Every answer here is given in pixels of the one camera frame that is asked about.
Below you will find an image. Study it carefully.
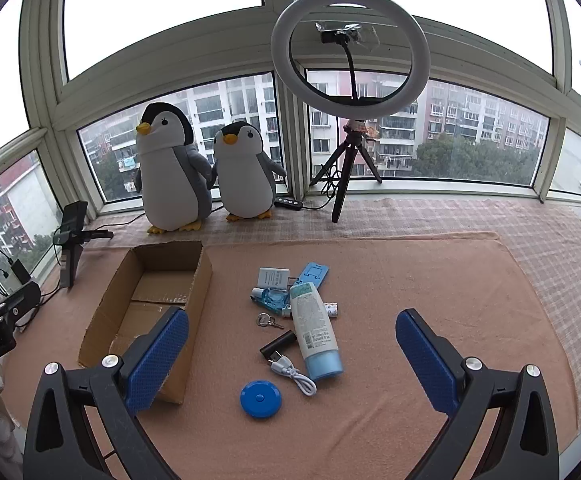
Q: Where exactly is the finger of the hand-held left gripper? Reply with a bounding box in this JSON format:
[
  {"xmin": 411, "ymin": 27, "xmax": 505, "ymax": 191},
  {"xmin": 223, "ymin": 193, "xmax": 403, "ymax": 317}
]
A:
[{"xmin": 0, "ymin": 281, "xmax": 41, "ymax": 323}]

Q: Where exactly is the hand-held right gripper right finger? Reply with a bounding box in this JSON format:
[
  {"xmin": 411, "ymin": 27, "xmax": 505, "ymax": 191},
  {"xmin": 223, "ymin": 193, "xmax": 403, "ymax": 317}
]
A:
[{"xmin": 395, "ymin": 308, "xmax": 561, "ymax": 480}]

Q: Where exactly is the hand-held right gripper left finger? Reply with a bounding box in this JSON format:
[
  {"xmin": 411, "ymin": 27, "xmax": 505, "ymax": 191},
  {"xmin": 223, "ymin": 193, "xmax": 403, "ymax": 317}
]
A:
[{"xmin": 23, "ymin": 306, "xmax": 191, "ymax": 480}]

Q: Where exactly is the brown cardboard box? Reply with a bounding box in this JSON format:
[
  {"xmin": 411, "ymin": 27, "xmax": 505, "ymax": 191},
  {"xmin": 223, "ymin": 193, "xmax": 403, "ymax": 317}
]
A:
[{"xmin": 78, "ymin": 240, "xmax": 214, "ymax": 406}]

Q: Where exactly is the blue round tape measure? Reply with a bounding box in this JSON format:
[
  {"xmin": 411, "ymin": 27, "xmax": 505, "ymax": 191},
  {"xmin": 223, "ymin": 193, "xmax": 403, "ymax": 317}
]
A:
[{"xmin": 240, "ymin": 379, "xmax": 282, "ymax": 416}]

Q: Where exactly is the white lotion tube blue cap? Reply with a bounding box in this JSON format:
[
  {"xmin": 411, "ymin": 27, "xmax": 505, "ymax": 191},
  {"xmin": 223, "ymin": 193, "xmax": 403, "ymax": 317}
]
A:
[{"xmin": 289, "ymin": 282, "xmax": 344, "ymax": 381}]

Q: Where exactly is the black cylinder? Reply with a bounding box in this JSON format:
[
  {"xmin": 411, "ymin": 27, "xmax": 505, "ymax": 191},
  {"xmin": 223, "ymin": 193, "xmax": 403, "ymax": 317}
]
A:
[{"xmin": 260, "ymin": 330, "xmax": 298, "ymax": 361}]

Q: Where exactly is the white usb cable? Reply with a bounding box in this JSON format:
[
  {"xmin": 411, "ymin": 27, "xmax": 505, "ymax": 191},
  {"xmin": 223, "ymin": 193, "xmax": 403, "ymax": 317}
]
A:
[{"xmin": 265, "ymin": 352, "xmax": 317, "ymax": 397}]

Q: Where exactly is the blue phone stand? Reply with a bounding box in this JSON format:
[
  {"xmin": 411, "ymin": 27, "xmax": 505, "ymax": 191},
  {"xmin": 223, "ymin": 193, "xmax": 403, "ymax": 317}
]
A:
[{"xmin": 290, "ymin": 261, "xmax": 332, "ymax": 291}]

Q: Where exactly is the pink blanket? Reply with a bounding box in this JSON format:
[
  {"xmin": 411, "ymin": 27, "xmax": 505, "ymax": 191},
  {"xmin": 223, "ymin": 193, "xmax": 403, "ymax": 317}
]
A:
[{"xmin": 0, "ymin": 232, "xmax": 578, "ymax": 480}]

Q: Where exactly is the black stand device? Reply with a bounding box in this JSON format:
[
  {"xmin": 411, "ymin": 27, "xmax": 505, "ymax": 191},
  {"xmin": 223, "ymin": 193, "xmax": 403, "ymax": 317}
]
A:
[{"xmin": 53, "ymin": 201, "xmax": 114, "ymax": 289}]

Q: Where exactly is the clear blue correction tape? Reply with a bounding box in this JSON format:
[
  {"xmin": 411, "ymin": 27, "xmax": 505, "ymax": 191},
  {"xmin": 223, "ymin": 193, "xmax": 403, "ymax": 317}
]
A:
[{"xmin": 263, "ymin": 287, "xmax": 291, "ymax": 318}]

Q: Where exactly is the white plug adapter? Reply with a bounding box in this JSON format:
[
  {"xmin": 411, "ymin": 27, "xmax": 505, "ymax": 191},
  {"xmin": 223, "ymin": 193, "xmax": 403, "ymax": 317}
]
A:
[{"xmin": 257, "ymin": 266, "xmax": 291, "ymax": 291}]

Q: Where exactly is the checkered blanket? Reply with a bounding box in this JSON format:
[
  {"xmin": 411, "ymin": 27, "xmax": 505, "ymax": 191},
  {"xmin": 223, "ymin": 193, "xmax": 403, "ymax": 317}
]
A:
[{"xmin": 88, "ymin": 195, "xmax": 581, "ymax": 451}]

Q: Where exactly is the large penguin plush toy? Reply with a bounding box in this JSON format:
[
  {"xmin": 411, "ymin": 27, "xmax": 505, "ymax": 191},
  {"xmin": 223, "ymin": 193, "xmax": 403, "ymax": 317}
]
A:
[{"xmin": 134, "ymin": 102, "xmax": 216, "ymax": 235}]

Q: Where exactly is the small penguin plush toy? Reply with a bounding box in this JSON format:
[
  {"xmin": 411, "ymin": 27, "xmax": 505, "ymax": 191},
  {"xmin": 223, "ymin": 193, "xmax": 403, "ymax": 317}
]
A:
[{"xmin": 209, "ymin": 121, "xmax": 288, "ymax": 222}]

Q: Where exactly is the black phone holder clip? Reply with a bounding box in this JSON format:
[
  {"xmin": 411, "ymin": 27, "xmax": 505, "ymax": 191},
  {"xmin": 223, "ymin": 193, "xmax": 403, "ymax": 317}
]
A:
[{"xmin": 315, "ymin": 20, "xmax": 378, "ymax": 98}]

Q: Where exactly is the thin black cable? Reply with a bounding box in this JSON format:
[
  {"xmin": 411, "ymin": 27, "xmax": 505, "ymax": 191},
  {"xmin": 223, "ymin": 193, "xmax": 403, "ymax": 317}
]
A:
[{"xmin": 88, "ymin": 212, "xmax": 146, "ymax": 229}]

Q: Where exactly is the black ring light cable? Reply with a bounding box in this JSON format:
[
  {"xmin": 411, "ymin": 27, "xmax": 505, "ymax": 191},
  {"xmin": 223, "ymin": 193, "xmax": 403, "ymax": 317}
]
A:
[{"xmin": 303, "ymin": 162, "xmax": 343, "ymax": 210}]

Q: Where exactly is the white ring light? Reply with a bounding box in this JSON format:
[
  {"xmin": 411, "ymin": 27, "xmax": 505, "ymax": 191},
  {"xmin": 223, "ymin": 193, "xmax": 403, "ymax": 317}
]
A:
[{"xmin": 270, "ymin": 0, "xmax": 431, "ymax": 121}]

